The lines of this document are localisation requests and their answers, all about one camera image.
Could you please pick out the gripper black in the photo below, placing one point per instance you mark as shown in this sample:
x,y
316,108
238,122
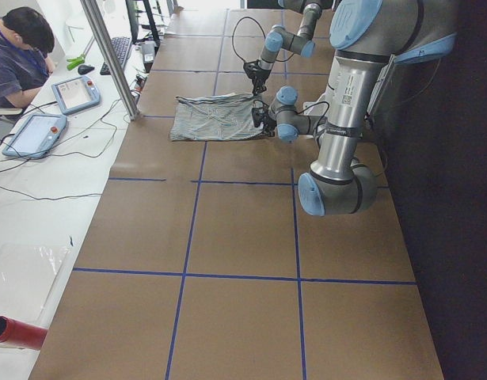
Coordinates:
x,y
268,122
260,75

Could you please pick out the blue white striped polo shirt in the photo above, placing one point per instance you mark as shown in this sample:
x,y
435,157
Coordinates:
x,y
215,118

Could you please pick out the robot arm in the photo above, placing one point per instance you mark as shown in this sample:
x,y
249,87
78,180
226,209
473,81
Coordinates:
x,y
290,39
366,36

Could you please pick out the black keyboard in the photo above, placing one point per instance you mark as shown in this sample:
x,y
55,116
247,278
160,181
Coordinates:
x,y
122,46

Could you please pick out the brown paper table cover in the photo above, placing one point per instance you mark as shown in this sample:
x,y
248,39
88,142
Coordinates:
x,y
200,263

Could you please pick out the black computer mouse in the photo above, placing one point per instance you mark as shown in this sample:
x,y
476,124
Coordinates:
x,y
84,69

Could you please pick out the far blue teach pendant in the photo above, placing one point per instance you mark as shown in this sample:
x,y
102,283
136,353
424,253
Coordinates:
x,y
76,94

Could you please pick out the blue teach pendant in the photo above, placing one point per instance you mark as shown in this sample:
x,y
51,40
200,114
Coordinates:
x,y
36,136
76,94

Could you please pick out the near blue teach pendant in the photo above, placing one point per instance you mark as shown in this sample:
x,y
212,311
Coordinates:
x,y
36,136

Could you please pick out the seated person in blue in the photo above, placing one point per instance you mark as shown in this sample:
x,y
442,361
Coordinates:
x,y
26,40

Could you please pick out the clear plastic bag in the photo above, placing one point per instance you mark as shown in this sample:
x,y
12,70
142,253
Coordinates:
x,y
27,275

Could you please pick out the red cardboard tube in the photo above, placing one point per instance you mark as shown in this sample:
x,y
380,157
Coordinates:
x,y
21,335

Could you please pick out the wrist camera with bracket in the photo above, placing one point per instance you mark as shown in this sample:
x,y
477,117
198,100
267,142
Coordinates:
x,y
259,116
252,69

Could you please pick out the green handled tool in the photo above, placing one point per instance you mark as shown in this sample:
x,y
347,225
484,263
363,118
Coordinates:
x,y
75,62

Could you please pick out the aluminium frame post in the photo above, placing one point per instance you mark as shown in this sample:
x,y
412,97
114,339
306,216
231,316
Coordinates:
x,y
100,34

